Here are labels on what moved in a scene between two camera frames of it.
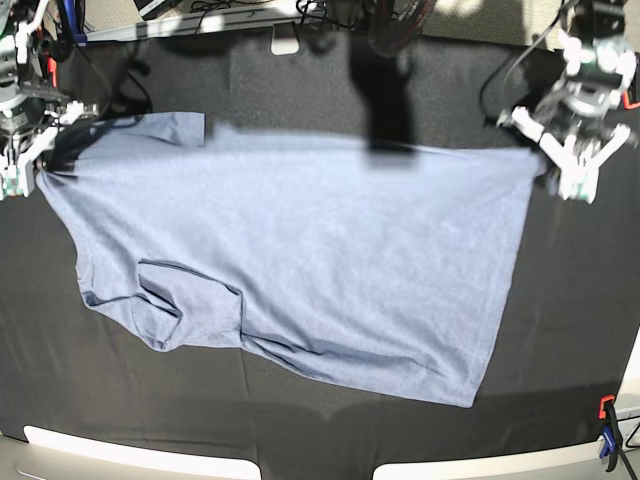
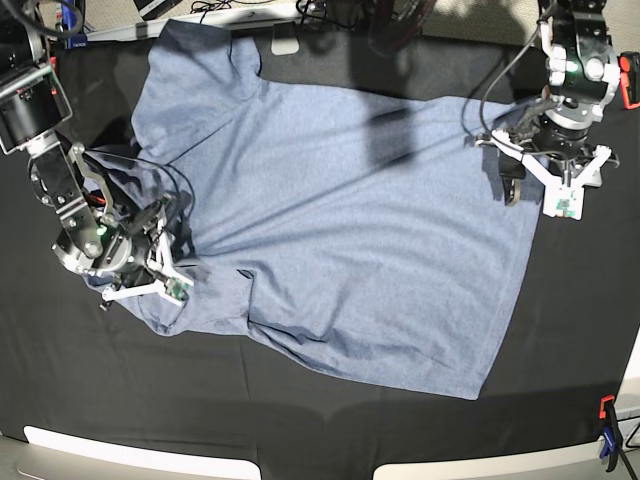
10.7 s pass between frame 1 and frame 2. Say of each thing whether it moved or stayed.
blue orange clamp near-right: stayed
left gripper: moved
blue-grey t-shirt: moved
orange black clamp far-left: stayed
